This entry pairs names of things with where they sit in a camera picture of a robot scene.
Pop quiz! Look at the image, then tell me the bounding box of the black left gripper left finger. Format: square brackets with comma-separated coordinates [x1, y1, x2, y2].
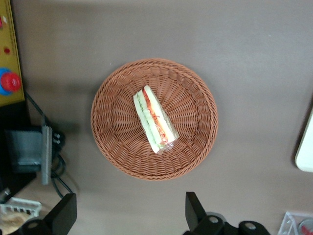
[22, 192, 78, 235]

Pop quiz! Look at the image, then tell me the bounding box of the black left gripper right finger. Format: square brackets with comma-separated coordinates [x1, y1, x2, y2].
[183, 191, 237, 235]

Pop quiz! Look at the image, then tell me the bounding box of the triangle sandwich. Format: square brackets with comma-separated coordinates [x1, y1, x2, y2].
[133, 84, 179, 155]

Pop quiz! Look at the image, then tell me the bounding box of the round brown wicker basket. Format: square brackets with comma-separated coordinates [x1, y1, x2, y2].
[90, 58, 219, 181]

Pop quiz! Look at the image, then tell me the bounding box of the beige plastic tray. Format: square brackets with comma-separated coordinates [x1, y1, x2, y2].
[294, 114, 313, 173]

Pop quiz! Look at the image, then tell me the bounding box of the bagged brown pastry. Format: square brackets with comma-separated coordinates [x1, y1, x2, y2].
[0, 211, 28, 235]

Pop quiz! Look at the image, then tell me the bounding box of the grey metal bar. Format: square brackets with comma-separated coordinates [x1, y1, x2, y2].
[41, 125, 53, 186]

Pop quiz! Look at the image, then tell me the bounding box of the grey metal block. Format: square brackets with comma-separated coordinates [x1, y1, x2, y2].
[4, 129, 43, 173]

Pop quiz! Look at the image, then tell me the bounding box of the clear acrylic bottle rack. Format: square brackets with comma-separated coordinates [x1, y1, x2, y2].
[277, 211, 313, 235]

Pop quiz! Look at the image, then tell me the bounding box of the black side stand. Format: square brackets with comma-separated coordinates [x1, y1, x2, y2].
[0, 100, 37, 198]

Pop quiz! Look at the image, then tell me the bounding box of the red emergency stop button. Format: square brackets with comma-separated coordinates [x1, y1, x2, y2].
[0, 68, 22, 96]

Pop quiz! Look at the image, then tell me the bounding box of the yellow control box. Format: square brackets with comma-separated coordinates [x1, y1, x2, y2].
[0, 0, 26, 107]

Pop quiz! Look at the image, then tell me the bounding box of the white wire basket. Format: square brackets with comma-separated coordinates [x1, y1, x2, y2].
[0, 197, 42, 235]

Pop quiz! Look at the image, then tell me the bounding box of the black cable bundle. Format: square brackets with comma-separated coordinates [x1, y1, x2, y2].
[50, 132, 75, 199]

